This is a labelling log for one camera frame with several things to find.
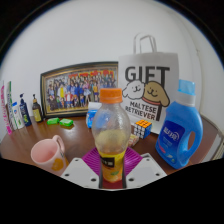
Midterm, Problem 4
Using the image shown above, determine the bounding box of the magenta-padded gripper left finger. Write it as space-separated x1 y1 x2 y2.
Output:
60 146 103 190

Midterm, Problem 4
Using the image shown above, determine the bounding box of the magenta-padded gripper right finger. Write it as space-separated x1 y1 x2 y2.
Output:
121 146 168 190

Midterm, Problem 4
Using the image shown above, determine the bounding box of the orange-capped juice bottle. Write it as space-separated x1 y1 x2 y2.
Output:
91 87 132 184

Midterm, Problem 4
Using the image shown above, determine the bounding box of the clear snack packet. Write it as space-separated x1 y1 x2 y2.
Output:
128 133 140 148

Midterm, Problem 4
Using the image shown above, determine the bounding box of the flat round red coaster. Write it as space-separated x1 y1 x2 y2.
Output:
101 179 125 190

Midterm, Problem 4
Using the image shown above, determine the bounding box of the pink and yellow mug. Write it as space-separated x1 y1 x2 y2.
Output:
30 134 70 177

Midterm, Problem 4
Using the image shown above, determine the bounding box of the colourful puzzle cube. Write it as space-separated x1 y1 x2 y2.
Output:
133 118 153 140

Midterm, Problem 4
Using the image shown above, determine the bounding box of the blue detergent bottle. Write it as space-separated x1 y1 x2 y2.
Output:
154 78 204 170

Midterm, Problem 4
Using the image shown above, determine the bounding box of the blue tissue pack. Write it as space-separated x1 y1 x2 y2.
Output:
85 101 103 129

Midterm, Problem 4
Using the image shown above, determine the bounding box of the brown wooden side table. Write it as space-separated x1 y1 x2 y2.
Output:
199 114 224 161

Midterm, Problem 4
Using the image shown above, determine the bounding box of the brown glass bottle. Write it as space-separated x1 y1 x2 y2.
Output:
31 93 44 123

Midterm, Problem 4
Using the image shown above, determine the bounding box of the dark blue pump bottle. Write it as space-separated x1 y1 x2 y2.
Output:
18 92 33 128

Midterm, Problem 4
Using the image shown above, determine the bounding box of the white lotion bottle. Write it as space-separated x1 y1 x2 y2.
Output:
11 101 26 130

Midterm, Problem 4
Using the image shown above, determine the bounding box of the framed group photo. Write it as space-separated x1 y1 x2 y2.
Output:
39 61 120 118

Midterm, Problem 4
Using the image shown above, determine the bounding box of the green and white tall box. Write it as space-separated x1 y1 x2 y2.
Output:
5 80 18 132

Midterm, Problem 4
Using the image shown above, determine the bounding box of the pink tall box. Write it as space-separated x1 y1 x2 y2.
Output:
0 83 14 135

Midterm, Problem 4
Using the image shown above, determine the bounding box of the white paper gift bag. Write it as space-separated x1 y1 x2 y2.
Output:
117 32 180 134

